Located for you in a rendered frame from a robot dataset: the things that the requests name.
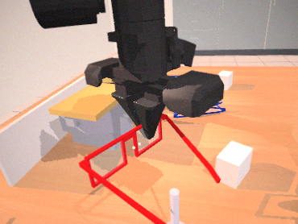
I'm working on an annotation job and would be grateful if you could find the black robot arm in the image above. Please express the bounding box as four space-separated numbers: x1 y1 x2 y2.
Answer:
29 0 197 69

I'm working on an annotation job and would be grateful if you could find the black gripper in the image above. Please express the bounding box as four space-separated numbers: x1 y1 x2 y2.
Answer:
84 18 224 139

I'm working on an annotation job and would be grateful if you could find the white cube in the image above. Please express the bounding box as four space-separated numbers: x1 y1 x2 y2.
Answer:
218 70 234 90
215 141 253 189

